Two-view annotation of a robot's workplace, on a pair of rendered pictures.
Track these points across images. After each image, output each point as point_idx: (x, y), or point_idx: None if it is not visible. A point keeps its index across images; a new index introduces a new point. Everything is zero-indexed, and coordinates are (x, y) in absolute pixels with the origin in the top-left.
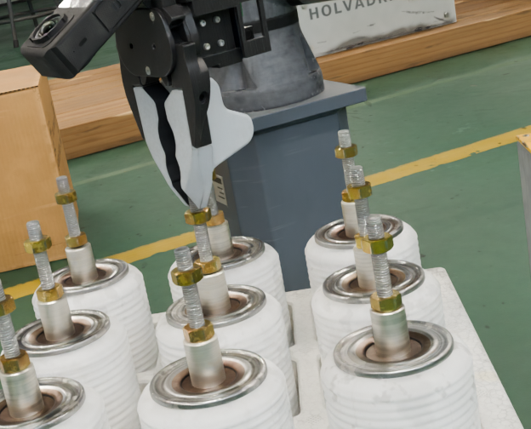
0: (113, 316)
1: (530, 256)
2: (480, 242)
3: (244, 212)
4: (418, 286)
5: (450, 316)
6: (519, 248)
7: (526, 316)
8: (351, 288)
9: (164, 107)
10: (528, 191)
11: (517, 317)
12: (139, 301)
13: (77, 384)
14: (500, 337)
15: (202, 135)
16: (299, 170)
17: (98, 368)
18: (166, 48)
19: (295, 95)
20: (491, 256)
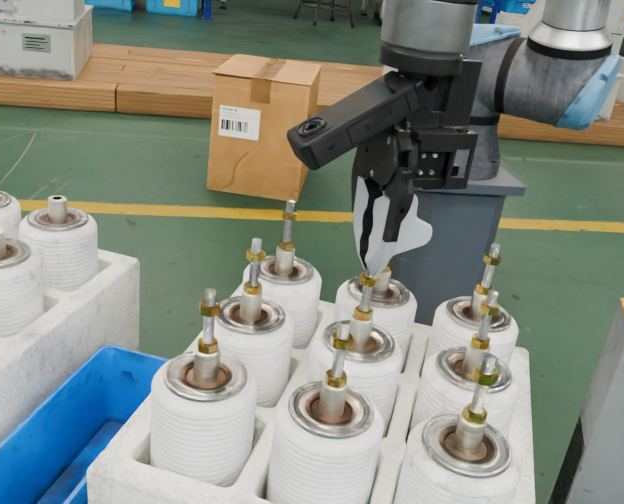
0: (291, 306)
1: (593, 380)
2: (561, 304)
3: None
4: (503, 389)
5: (518, 398)
6: (586, 321)
7: (571, 379)
8: (456, 367)
9: (374, 200)
10: (612, 341)
11: (565, 377)
12: (312, 300)
13: (244, 371)
14: (547, 388)
15: (392, 235)
16: (456, 226)
17: (265, 352)
18: (389, 168)
19: (474, 176)
20: (564, 319)
